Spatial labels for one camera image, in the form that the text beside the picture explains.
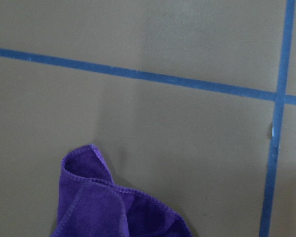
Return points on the purple cloth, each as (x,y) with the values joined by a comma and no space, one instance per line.
(91,204)

